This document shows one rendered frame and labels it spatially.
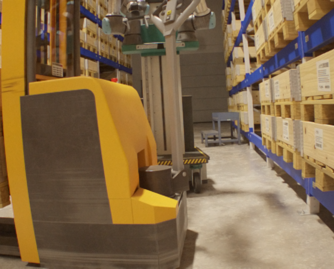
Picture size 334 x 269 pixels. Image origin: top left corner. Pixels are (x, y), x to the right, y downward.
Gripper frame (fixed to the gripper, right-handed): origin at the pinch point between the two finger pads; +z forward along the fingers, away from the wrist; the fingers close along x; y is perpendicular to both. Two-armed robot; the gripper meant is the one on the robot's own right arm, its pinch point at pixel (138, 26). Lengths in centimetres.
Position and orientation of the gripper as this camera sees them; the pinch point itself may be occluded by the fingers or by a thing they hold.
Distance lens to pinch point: 272.6
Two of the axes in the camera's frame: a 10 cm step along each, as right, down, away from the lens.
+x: -9.6, 1.9, -2.1
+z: 2.5, 9.2, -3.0
